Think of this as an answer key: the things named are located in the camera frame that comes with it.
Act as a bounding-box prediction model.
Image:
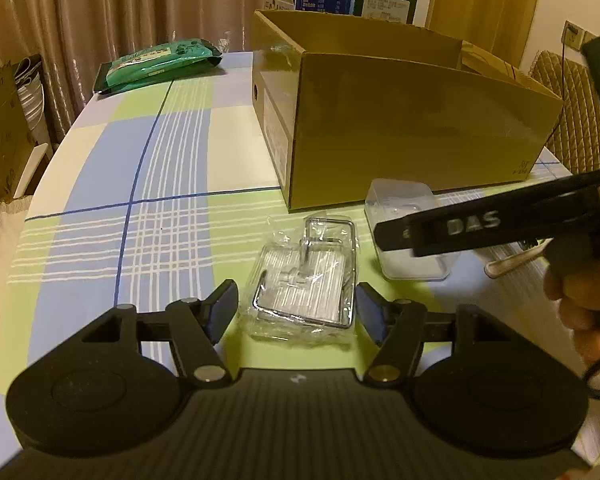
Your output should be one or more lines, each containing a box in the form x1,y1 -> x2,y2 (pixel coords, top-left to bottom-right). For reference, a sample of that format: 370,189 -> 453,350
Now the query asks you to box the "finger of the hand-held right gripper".
372,212 -> 419,254

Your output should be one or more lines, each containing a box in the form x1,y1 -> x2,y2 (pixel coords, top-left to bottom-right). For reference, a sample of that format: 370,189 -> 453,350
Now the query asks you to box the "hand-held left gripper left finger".
79,279 -> 240,387

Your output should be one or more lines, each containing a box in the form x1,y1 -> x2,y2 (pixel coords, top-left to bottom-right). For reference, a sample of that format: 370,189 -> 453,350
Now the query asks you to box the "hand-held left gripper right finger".
355,281 -> 520,387

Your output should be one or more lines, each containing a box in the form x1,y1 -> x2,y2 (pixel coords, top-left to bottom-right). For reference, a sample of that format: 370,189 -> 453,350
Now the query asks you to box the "clear plastic box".
364,178 -> 453,281

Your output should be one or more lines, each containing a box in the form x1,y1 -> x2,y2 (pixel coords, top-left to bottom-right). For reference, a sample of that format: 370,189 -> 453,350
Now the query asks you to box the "white device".
485,247 -> 551,278

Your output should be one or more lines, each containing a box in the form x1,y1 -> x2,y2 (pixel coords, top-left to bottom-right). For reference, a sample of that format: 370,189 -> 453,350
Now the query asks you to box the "wire holder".
237,215 -> 361,348

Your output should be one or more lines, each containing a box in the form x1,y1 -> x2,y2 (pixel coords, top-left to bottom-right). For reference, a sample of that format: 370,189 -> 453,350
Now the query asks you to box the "brown cardboard box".
251,9 -> 565,211

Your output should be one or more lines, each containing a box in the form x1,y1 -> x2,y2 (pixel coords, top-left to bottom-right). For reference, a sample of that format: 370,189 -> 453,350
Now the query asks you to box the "checked cloth covered desktop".
0,50 -> 596,461

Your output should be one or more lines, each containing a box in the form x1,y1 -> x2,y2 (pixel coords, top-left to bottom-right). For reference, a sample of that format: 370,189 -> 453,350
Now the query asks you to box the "person's right hand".
544,272 -> 600,366

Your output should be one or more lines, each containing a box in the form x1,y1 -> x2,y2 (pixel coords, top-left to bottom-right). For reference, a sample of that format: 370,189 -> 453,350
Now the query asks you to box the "chair with quilted cover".
527,50 -> 600,176

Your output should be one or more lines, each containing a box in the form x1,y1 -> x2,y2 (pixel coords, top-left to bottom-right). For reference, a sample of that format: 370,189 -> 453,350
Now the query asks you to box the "yellow curtain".
425,0 -> 546,68

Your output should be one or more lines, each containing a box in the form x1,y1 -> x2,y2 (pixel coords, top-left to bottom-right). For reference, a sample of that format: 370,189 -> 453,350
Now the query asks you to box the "cream tablecloth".
0,195 -> 33,441

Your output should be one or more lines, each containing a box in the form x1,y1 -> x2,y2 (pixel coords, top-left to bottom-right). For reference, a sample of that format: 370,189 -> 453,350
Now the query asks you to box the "white board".
10,142 -> 53,198

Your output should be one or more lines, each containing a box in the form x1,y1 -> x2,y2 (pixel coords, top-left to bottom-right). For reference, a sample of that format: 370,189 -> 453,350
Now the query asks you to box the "green wipes packet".
94,37 -> 224,95

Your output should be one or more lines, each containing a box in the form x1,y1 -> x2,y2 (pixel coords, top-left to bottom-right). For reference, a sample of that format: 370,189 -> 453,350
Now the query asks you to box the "stack of white buckets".
15,55 -> 52,146

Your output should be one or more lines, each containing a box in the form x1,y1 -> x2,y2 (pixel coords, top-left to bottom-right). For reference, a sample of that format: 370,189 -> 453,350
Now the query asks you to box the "open brown cardboard carton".
0,55 -> 43,201

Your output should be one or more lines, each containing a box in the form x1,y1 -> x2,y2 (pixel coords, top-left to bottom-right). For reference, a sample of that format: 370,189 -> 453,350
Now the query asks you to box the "brown curtain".
0,0 -> 271,141

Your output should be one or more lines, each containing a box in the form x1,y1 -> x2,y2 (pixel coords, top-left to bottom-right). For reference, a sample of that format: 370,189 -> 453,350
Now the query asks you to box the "wall socket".
562,20 -> 598,51

